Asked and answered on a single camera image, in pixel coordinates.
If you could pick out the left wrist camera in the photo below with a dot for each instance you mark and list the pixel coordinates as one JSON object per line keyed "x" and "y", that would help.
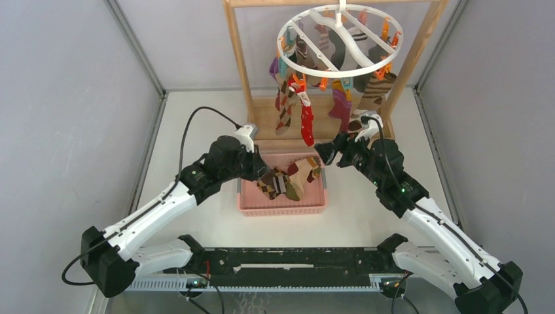
{"x": 245, "y": 134}

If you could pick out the beige striped sock red heel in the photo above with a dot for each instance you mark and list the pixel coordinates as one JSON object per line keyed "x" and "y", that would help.
{"x": 301, "y": 172}

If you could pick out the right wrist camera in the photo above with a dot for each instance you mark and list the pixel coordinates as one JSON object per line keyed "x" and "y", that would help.
{"x": 371, "y": 124}

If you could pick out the purple orange sock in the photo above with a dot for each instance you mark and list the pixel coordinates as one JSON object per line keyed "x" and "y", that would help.
{"x": 341, "y": 105}

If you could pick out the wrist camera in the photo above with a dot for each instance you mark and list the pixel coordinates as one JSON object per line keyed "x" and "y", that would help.
{"x": 371, "y": 124}
{"x": 245, "y": 134}

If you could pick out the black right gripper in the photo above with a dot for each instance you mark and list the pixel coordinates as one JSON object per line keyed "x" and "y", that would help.
{"x": 345, "y": 142}

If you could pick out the brown beige striped sock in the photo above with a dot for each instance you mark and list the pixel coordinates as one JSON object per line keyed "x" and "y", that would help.
{"x": 373, "y": 91}

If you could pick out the red snowflake sock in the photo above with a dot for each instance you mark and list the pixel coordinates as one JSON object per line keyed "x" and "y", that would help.
{"x": 300, "y": 89}

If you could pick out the wooden hanger rack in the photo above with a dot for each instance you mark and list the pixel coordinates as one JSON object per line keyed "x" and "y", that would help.
{"x": 260, "y": 110}

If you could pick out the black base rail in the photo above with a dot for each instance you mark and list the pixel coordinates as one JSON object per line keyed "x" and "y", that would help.
{"x": 333, "y": 267}

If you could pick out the brown yellow argyle sock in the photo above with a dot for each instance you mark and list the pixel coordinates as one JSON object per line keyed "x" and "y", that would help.
{"x": 269, "y": 186}

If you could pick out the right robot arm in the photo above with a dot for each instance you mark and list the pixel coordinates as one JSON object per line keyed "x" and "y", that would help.
{"x": 475, "y": 280}

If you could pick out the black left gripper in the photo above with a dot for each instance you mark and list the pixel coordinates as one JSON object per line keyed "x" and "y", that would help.
{"x": 258, "y": 167}

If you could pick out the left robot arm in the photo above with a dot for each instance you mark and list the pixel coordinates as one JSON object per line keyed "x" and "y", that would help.
{"x": 114, "y": 256}

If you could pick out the tan brown argyle sock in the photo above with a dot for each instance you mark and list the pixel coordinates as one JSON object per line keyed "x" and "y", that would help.
{"x": 284, "y": 101}

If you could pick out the white round clip hanger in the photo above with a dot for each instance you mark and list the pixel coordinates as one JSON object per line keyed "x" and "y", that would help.
{"x": 342, "y": 20}

